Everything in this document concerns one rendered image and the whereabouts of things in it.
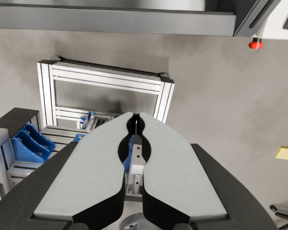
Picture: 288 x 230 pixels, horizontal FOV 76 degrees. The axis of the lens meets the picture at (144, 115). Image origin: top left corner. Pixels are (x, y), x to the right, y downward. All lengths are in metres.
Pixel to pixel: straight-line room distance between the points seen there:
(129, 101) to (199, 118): 0.66
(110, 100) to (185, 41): 0.65
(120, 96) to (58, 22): 0.87
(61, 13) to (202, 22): 0.27
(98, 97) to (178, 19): 0.95
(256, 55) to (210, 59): 0.33
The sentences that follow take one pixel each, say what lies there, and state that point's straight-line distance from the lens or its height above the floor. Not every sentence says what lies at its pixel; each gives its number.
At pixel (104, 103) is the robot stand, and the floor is 0.21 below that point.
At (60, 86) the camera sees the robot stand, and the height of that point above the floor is 0.21.
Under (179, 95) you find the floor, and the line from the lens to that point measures 1.49.
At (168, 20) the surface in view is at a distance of 0.41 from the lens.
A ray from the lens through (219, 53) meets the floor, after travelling 1.48.
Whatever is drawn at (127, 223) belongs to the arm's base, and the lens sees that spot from 0.57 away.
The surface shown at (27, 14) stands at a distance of 0.46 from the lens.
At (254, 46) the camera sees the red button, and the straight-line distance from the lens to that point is 0.63.
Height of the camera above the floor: 1.35
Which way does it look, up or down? 62 degrees down
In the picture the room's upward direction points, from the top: 178 degrees clockwise
